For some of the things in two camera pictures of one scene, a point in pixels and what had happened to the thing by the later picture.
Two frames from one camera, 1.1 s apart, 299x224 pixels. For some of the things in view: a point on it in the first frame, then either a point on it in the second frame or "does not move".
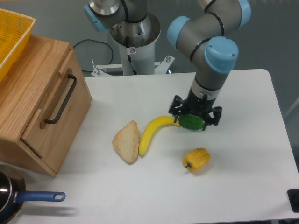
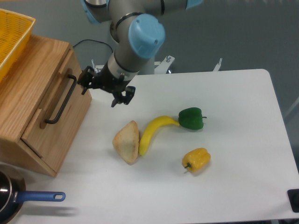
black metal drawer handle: (64, 101) does not move
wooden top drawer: (53, 126) does not move
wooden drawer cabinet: (44, 100) does not move
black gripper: (197, 105) → (105, 80)
